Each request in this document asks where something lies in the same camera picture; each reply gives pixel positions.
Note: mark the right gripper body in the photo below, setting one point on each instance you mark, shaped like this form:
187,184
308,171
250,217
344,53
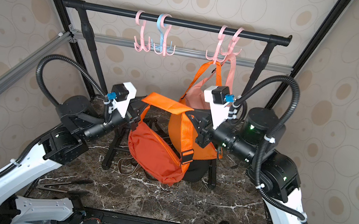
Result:
203,133

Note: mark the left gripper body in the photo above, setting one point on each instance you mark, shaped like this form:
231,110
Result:
130,113

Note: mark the orange sling bag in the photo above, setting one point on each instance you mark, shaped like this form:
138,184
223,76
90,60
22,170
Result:
175,126

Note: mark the pink sling bag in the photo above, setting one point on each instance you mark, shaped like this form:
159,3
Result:
194,95

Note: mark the red-orange waist bag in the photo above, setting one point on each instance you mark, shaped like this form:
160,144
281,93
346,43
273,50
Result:
153,153

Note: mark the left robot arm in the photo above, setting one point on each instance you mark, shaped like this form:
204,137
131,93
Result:
80,124

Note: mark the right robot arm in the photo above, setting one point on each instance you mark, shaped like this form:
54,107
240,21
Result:
274,175

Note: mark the black bag right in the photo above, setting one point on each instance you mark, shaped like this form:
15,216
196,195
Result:
196,170

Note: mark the pink hook far left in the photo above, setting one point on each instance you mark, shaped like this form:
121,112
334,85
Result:
139,43

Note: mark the pink hook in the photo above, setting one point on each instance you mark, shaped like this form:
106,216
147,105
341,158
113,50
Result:
166,49
139,43
230,50
220,38

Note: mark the light blue hook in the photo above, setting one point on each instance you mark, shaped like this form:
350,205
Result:
158,49

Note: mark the pink hook far right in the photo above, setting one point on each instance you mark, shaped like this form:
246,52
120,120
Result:
230,50

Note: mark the pink hook middle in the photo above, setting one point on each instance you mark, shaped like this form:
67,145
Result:
166,49

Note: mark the black clothes rack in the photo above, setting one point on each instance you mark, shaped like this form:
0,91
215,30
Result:
82,7

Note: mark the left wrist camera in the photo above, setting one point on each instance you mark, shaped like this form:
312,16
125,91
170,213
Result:
120,97

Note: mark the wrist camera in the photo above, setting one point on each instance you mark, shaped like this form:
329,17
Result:
219,99
120,97

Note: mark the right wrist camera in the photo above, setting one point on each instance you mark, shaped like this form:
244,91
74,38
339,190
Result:
219,99

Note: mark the brown strap bag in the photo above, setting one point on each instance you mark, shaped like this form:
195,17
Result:
128,166

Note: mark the aluminium rail back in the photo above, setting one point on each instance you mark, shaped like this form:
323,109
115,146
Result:
184,52

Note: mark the aluminium rail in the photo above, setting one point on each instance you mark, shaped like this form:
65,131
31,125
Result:
0,84
184,52

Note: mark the aluminium rail left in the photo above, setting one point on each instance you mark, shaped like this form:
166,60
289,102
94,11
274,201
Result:
0,84

